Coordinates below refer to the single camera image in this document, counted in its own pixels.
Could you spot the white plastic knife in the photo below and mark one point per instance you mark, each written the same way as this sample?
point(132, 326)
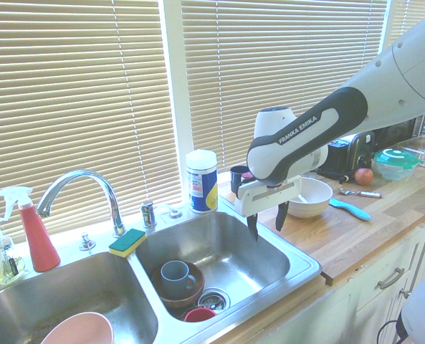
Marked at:
point(302, 199)

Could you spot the stainless steel double sink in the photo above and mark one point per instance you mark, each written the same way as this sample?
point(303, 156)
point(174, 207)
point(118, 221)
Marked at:
point(233, 247)

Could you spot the dark blue mug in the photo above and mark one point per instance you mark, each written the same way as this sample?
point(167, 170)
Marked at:
point(235, 179)

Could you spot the clear container with green lid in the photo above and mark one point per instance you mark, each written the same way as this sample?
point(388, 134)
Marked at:
point(395, 161)

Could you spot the cream ceramic bowl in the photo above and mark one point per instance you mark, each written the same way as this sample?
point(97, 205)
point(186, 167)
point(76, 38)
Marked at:
point(310, 200)

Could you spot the white kitchen cabinet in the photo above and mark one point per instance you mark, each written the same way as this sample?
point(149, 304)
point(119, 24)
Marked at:
point(373, 304)

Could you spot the red cup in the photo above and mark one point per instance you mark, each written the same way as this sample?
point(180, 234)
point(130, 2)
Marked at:
point(199, 315)

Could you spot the green and yellow sponge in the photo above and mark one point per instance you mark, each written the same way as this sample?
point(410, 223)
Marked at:
point(128, 242)

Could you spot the sink drain strainer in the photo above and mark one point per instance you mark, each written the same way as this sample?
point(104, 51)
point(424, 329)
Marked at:
point(215, 299)

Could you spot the red apple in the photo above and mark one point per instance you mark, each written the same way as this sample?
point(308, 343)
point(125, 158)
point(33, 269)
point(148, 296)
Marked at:
point(363, 176)

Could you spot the grey mug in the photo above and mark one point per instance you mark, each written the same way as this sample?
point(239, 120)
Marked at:
point(174, 279)

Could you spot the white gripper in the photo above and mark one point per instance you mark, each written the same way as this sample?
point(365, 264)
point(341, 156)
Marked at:
point(266, 199)

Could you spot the pink bowl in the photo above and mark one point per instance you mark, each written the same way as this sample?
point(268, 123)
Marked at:
point(83, 329)

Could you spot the clear pump soap bottle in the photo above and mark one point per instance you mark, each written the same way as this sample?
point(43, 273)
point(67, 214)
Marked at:
point(4, 267)

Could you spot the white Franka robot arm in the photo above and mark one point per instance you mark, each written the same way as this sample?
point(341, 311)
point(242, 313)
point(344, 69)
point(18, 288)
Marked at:
point(305, 139)

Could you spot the chrome sink soap dispenser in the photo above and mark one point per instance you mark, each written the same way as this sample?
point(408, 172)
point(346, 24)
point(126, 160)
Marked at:
point(148, 215)

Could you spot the brown wooden bowl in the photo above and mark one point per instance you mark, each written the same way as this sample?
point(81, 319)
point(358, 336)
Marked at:
point(198, 283)

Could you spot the black and silver toaster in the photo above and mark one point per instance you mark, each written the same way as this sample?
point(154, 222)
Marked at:
point(346, 152)

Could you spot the red spray bottle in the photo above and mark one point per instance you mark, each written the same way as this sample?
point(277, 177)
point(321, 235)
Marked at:
point(38, 240)

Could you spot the clear glass dish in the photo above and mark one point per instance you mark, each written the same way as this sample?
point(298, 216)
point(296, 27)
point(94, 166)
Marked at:
point(418, 150)

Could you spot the metal can opener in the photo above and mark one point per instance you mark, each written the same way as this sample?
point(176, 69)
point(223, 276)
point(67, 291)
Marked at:
point(362, 193)

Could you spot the chrome kitchen faucet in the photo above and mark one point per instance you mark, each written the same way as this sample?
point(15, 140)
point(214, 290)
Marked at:
point(90, 179)

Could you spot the narrow beige window blind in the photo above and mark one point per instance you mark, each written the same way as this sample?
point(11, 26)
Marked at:
point(413, 21)

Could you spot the chrome sink knob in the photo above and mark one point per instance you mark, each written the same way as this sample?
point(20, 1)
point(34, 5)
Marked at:
point(86, 243)

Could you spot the white wipes canister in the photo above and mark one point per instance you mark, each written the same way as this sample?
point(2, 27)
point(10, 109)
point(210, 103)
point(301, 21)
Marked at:
point(202, 182)

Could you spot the wide beige window blind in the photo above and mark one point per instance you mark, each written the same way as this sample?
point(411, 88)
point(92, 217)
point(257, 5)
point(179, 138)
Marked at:
point(72, 107)

